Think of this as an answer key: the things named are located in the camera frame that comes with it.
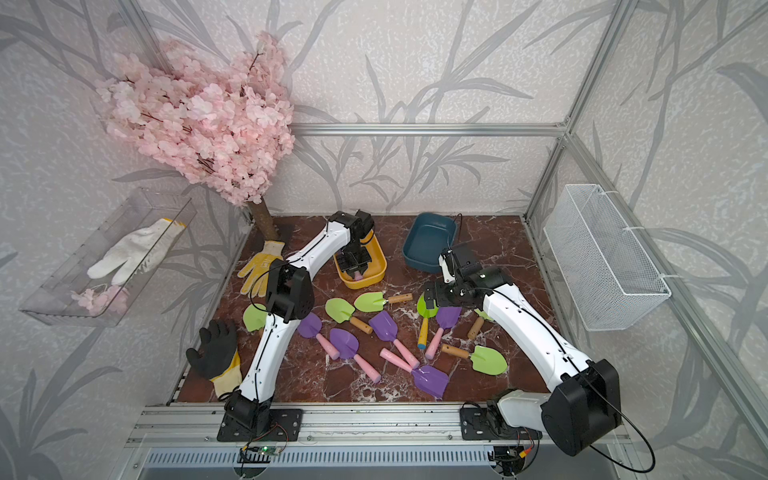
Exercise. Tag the pink cherry blossom tree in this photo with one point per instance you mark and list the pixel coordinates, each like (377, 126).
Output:
(226, 128)

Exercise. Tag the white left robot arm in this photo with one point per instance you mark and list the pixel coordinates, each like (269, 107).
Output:
(289, 299)

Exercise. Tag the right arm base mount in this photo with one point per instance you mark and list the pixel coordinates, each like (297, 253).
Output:
(487, 423)

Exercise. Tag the dark teal storage box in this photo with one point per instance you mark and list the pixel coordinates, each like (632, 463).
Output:
(429, 235)

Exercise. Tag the black and yellow glove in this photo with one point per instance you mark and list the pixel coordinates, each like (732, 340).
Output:
(217, 359)

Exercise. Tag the pink blossom sprig on shelf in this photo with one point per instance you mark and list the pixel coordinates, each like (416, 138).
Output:
(103, 299)

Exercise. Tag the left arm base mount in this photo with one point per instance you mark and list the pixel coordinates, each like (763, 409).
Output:
(246, 420)

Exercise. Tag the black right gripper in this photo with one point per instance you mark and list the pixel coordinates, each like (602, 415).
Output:
(438, 294)

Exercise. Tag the green shovel far left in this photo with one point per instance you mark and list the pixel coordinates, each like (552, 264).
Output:
(254, 317)

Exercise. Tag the purple square shovel pink handle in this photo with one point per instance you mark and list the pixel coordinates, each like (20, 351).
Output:
(387, 330)
(427, 378)
(447, 317)

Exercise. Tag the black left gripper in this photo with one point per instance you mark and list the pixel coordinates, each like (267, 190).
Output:
(350, 269)

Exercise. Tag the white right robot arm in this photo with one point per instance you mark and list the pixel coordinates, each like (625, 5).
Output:
(583, 403)

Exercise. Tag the yellow storage box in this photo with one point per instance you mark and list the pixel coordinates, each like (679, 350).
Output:
(376, 270)

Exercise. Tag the clear acrylic wall shelf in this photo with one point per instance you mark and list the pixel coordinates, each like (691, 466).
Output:
(98, 283)

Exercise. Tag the green trowel yellow handle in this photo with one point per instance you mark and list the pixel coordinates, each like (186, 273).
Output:
(426, 313)

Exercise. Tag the yellow rubber glove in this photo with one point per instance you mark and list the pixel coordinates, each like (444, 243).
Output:
(256, 271)

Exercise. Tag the white cotton glove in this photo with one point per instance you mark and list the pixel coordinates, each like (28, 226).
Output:
(137, 252)

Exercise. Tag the white wire mesh basket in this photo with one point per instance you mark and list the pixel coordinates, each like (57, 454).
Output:
(610, 276)

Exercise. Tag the aluminium front rail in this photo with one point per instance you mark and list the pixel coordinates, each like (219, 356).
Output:
(322, 425)

